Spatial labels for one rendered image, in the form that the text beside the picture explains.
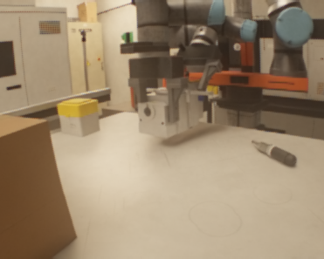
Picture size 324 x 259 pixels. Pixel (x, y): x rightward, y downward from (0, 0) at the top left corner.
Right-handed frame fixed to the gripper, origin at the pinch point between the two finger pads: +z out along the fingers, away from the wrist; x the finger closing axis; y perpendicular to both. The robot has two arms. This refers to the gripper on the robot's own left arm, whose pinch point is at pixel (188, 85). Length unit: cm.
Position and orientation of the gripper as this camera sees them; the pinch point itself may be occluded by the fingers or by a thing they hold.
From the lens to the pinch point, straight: 68.9
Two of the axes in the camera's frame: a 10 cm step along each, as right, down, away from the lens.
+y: -5.1, -4.1, -7.6
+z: -3.5, 9.0, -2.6
